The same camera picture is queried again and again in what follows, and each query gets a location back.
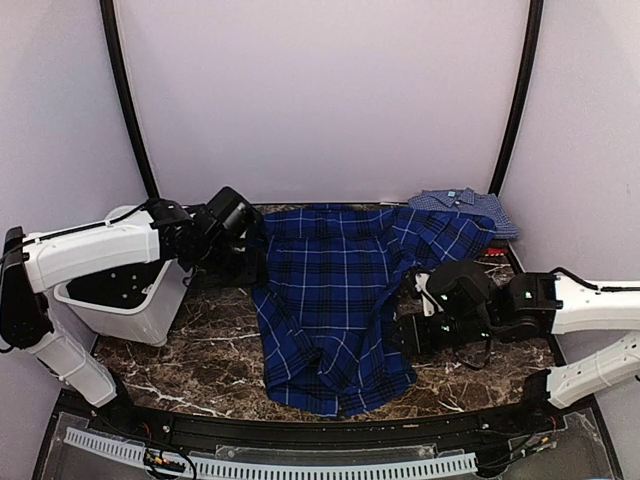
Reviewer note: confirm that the right black frame post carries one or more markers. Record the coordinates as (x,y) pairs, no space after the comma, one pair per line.
(521,89)

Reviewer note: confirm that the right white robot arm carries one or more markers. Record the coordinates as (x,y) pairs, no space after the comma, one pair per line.
(534,305)

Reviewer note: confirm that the white plastic bin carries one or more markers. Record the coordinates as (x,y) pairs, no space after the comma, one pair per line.
(136,302)

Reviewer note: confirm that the red black folded shirt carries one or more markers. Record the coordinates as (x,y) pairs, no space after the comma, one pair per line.
(496,248)

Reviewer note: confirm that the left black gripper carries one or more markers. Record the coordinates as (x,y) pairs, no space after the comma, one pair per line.
(251,275)

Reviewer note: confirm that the white slotted cable duct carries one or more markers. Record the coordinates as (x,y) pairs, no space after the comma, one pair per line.
(418,462)

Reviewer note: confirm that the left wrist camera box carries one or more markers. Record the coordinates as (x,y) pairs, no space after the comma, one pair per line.
(228,214)

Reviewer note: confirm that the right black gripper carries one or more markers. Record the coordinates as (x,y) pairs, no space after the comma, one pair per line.
(416,340)

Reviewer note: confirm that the dark blue plaid shirt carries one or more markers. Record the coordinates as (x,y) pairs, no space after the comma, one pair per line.
(327,305)

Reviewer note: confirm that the light blue checked folded shirt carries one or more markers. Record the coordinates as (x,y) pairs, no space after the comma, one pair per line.
(467,201)

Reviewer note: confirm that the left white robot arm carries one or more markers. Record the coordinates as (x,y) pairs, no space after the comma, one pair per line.
(32,264)

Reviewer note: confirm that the black front rail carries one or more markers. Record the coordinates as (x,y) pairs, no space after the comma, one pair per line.
(485,429)

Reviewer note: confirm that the black frame post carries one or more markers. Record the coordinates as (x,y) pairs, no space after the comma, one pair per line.
(125,98)
(521,89)

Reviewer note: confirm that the left black frame post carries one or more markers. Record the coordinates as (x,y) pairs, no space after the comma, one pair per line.
(125,98)

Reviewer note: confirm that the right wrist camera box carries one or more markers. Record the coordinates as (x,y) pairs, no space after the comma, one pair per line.
(456,288)

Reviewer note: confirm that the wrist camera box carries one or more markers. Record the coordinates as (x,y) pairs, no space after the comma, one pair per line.
(456,288)
(228,214)

